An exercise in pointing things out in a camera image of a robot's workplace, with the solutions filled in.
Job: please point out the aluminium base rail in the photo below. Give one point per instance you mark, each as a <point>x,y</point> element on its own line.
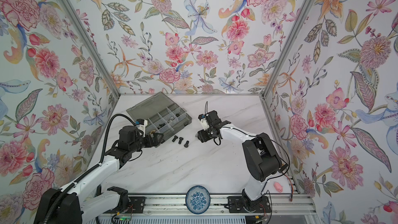
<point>175,205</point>

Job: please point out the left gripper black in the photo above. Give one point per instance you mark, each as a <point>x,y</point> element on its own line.
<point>150,143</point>

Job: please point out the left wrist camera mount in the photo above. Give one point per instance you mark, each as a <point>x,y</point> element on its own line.
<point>141,125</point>

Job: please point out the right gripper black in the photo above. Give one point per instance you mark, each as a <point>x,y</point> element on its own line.
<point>202,136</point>

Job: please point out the pink eraser toy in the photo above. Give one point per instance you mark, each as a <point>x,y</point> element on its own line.
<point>278,187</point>

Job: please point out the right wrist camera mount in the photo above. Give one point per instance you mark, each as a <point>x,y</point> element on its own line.
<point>203,122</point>

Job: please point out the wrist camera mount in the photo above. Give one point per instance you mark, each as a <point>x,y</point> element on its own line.
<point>141,125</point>
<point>203,122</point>

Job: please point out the blue white patterned plate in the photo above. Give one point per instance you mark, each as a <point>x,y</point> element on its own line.
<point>197,200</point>

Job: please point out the grey plastic organizer box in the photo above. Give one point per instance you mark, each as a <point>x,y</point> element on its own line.
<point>158,109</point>

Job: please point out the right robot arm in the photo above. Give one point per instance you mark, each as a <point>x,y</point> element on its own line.
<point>262,159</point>

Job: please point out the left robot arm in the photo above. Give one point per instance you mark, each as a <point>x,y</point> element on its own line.
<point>68,205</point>

